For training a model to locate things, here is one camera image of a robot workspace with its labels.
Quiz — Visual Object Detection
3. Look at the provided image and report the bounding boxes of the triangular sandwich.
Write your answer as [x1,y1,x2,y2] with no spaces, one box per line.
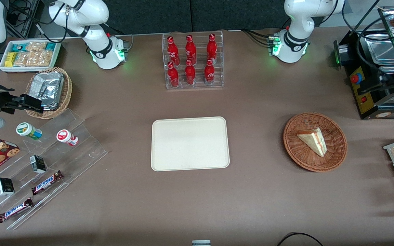
[297,127,327,158]

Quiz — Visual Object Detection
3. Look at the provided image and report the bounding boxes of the light wicker basket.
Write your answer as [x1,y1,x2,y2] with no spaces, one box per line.
[24,67,73,119]

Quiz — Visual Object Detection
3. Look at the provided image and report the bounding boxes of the white rectangular snack tray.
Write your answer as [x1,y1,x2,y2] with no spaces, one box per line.
[0,39,62,73]

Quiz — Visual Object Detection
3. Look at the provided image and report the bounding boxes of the brown wicker basket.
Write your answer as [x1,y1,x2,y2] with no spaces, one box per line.
[283,112,348,172]

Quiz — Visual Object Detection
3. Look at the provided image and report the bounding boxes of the cream plastic tray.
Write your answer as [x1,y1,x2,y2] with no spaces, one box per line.
[151,117,231,172]

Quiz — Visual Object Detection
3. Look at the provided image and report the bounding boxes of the black food warmer appliance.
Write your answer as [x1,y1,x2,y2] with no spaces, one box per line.
[333,5,394,120]

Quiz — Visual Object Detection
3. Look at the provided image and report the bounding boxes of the green lid cup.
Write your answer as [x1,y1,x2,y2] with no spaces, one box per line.
[16,122,42,140]

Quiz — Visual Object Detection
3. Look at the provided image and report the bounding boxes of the silver foil packs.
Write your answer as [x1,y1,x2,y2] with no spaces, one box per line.
[29,72,64,111]

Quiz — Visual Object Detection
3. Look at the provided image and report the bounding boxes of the clear bag of nuts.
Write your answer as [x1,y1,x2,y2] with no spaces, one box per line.
[14,42,53,67]

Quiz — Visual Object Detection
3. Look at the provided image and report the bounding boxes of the yellow snack pack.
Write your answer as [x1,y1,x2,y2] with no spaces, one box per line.
[5,52,18,68]

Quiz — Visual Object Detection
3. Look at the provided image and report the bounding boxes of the red lid cup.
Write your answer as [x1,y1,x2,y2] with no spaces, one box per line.
[56,129,79,147]

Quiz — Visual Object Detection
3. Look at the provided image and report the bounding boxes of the small black box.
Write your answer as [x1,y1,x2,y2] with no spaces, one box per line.
[0,177,15,196]
[30,155,47,174]

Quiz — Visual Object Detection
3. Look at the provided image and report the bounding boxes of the clear acrylic stepped display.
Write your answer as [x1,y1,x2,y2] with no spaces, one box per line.
[0,109,108,230]

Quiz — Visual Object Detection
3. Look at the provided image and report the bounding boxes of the Snickers bar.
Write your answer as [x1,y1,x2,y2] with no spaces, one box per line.
[0,197,34,223]
[31,170,63,195]

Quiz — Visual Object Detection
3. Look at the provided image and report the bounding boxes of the red cola bottle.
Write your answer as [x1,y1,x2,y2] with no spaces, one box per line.
[185,60,196,85]
[204,59,215,86]
[167,61,180,88]
[167,36,180,66]
[207,33,218,65]
[185,35,197,65]

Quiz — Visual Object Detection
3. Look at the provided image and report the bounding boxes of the dark fabric partition panel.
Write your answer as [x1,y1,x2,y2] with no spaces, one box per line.
[191,0,288,32]
[105,0,191,35]

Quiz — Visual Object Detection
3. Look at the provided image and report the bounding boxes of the clear acrylic bottle rack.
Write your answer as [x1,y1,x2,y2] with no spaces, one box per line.
[162,30,224,90]

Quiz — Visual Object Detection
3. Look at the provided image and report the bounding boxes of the black background cables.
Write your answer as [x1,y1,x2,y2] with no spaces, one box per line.
[7,0,68,43]

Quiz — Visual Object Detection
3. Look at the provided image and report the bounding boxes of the black arm base cables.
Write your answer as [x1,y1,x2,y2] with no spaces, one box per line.
[241,29,275,46]

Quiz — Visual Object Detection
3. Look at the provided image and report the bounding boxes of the black floor cable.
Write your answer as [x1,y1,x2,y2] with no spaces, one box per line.
[277,232,325,246]

